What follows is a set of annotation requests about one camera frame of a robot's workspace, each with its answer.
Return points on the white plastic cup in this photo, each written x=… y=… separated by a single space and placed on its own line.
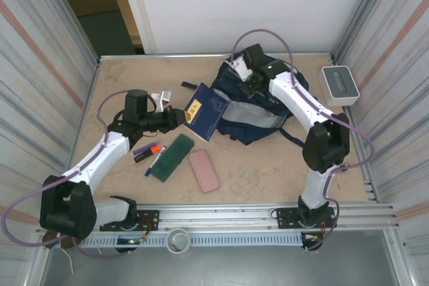
x=178 y=240

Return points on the brown cloth bundle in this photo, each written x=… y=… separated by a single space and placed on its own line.
x=53 y=240

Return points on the blue notebook with yellow label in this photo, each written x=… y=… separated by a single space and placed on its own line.
x=209 y=115

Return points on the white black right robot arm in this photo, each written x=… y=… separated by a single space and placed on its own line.
x=295 y=95

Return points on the translucent corrugated side panel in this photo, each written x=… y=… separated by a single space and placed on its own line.
x=395 y=65
x=33 y=65

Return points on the black highlighter with orange cap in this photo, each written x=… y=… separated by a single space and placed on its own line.
x=145 y=155

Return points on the aluminium table edge profile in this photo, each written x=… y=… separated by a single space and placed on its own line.
x=201 y=55

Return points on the blue white pen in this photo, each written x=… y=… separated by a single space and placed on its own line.
x=155 y=162

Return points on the aluminium mounting rail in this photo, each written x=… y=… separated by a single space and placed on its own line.
x=218 y=214

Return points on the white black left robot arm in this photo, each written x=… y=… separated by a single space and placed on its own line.
x=107 y=152

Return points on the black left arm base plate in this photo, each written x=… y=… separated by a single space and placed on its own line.
x=149 y=219

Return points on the green pencil case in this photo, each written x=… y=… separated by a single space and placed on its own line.
x=172 y=158

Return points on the white grey box device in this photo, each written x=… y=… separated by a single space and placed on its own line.
x=340 y=85

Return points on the grey metal sheet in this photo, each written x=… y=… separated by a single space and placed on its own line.
x=218 y=269

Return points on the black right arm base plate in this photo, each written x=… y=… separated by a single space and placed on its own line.
x=285 y=217

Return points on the pink pencil case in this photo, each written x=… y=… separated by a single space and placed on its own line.
x=204 y=172

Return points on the navy blue backpack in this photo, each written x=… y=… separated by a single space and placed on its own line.
x=254 y=115

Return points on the purple pen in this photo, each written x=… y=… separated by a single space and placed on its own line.
x=142 y=149

